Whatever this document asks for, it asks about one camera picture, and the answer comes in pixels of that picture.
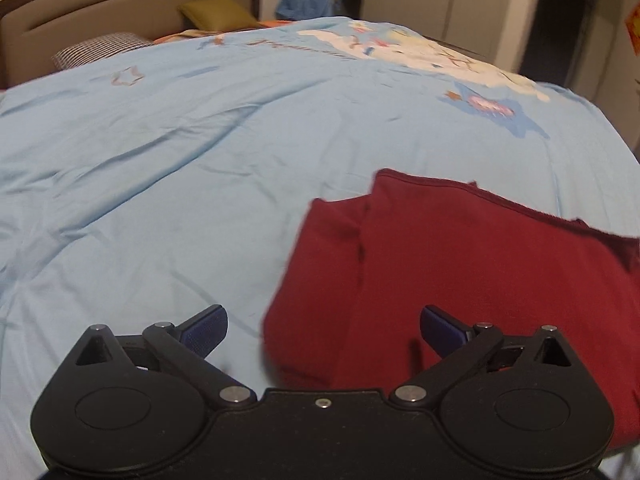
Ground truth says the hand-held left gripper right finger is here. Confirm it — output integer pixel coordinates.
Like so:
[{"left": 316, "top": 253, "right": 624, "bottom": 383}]
[{"left": 389, "top": 304, "right": 572, "bottom": 408}]

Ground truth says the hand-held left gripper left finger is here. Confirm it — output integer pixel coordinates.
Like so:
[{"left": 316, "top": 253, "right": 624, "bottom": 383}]
[{"left": 74, "top": 304, "right": 258, "bottom": 409}]

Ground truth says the dark red long-sleeve shirt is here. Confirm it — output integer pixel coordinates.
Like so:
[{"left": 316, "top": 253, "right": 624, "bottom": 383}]
[{"left": 262, "top": 168, "right": 640, "bottom": 453}]

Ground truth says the blue clothes pile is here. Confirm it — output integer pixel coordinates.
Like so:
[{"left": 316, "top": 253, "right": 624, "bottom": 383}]
[{"left": 276, "top": 0, "right": 342, "bottom": 21}]

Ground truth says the light blue printed blanket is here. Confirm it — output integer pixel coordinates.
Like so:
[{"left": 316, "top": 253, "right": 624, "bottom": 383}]
[{"left": 0, "top": 16, "right": 640, "bottom": 480}]

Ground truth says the orange bed sheet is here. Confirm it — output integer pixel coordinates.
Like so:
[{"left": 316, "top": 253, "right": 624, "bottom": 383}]
[{"left": 152, "top": 19, "right": 296, "bottom": 45}]

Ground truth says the houndstooth pillow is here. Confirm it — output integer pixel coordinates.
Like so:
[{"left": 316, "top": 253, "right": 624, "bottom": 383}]
[{"left": 51, "top": 33, "right": 155, "bottom": 70}]

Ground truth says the olive green pillow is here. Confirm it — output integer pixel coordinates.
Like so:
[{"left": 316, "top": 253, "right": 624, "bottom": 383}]
[{"left": 178, "top": 0, "right": 262, "bottom": 31}]

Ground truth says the white wardrobe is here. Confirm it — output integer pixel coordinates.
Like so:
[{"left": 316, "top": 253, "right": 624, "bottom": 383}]
[{"left": 330, "top": 0, "right": 546, "bottom": 68}]

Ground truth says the upholstered bed headboard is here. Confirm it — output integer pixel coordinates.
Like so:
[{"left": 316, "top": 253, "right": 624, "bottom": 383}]
[{"left": 0, "top": 0, "right": 262, "bottom": 90}]

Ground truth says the red wall decoration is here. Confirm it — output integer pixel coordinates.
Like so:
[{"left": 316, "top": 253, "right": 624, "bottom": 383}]
[{"left": 624, "top": 2, "right": 640, "bottom": 56}]

